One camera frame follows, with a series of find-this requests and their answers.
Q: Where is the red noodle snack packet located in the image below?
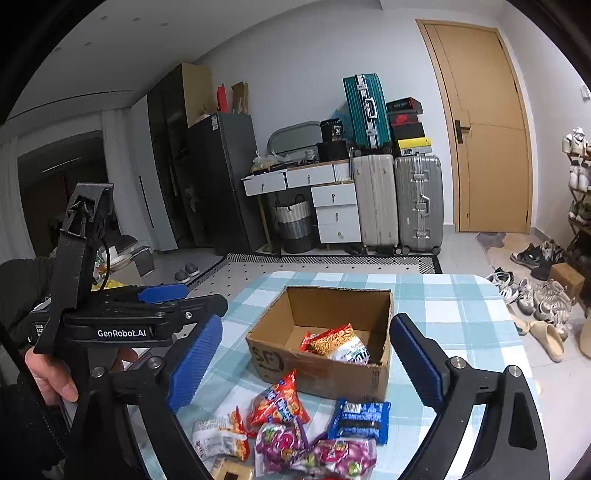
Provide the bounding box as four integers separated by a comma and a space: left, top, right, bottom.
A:
300, 323, 358, 358

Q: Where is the red chip packet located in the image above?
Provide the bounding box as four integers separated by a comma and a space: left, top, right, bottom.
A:
247, 369, 311, 432

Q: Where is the black storage box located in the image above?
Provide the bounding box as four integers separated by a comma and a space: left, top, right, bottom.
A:
316, 142, 349, 162

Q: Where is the grey floor mat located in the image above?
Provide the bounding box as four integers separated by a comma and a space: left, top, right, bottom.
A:
152, 253, 227, 284

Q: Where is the tall dark cabinet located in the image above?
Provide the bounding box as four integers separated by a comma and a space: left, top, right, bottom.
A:
147, 62, 215, 250

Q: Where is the grey oval mirror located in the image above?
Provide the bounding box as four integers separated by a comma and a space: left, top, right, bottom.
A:
268, 121, 324, 155

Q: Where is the silver suitcase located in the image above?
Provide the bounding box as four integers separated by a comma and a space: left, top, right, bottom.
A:
394, 154, 445, 254

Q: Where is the brown paper bag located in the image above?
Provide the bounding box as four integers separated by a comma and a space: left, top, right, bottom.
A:
231, 82, 250, 114

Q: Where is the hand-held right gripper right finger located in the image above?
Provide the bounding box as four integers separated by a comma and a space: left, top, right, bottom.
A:
390, 314, 550, 480

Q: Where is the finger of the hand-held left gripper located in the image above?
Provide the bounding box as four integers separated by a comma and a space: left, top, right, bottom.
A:
139, 284, 189, 304
154, 294, 229, 340

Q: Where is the pile of shoes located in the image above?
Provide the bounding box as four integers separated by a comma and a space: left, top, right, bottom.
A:
485, 240, 583, 363

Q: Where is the black white patterned rug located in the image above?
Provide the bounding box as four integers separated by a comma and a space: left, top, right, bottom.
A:
189, 253, 443, 301

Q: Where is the purple candy packet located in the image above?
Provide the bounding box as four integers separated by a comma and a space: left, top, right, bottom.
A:
254, 418, 310, 476
295, 436, 377, 480

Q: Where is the wooden shoe rack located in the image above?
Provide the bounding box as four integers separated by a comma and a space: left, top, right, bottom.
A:
563, 129, 591, 278

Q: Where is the white orange snack packet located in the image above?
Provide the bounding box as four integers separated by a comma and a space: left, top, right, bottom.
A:
191, 406, 252, 462

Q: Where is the grey white laundry basket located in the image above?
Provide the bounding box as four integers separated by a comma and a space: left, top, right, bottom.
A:
276, 194, 317, 254

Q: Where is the beige suitcase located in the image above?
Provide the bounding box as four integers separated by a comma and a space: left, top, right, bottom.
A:
352, 154, 400, 254

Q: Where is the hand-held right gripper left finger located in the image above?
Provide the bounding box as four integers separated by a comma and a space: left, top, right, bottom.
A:
65, 316, 225, 480

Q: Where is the blue cookie packet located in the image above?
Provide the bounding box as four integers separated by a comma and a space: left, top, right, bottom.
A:
327, 398, 392, 446

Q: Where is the white green snack packet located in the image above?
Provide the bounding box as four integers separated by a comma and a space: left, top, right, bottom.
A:
330, 342, 372, 366

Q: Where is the yellow black shoe box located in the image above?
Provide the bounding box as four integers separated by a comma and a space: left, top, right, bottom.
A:
394, 137, 432, 157

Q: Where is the white drawer desk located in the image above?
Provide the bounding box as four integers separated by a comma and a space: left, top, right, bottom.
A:
242, 159, 363, 252

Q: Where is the brown cracker packet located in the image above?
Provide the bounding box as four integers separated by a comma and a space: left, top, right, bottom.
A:
210, 457, 254, 480

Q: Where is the wooden door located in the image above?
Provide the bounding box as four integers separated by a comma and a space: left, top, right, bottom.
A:
416, 19, 536, 234

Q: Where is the plastic bag of food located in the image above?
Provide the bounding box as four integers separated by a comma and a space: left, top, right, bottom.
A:
252, 150, 296, 174

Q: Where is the beige grey door mat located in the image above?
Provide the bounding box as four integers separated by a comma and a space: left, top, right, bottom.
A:
478, 231, 555, 273

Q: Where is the small cardboard box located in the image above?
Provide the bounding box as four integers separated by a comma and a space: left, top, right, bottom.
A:
549, 263, 586, 298

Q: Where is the brown cardboard box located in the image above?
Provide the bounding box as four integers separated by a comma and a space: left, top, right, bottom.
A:
246, 285, 394, 403

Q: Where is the teal suitcase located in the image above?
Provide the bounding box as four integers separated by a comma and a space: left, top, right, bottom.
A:
342, 74, 393, 149

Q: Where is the white curtain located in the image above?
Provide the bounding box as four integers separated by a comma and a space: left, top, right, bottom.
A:
99, 99, 160, 252

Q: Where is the person's left hand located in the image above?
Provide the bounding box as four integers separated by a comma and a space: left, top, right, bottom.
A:
23, 346, 80, 403

